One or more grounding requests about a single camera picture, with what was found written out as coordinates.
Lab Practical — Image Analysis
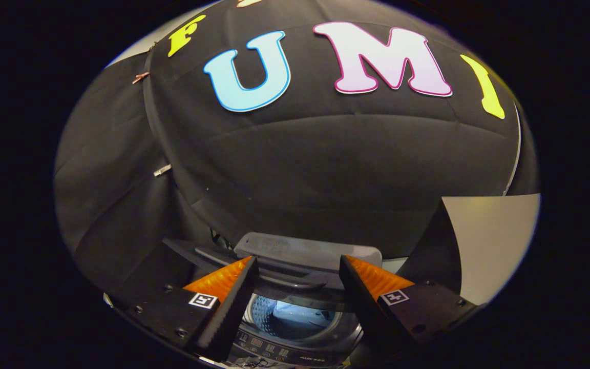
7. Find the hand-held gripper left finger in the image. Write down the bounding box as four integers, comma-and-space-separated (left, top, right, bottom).
113, 256, 260, 362

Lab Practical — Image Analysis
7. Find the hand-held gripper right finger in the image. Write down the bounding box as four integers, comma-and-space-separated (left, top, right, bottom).
338, 255, 480, 355

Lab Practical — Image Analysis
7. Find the light blue shirt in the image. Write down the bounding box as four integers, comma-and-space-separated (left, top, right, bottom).
269, 301, 339, 334

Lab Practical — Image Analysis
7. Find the dark gray washing machine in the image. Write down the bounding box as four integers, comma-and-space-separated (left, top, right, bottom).
226, 277, 365, 368

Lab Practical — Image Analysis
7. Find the black backdrop cloth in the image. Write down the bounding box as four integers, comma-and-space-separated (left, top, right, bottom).
54, 0, 539, 308

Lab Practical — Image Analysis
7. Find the gray metal cabinet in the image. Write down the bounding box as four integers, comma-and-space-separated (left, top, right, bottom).
396, 194, 541, 306

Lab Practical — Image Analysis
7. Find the white frame pole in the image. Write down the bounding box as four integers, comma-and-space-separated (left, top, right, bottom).
502, 101, 522, 196

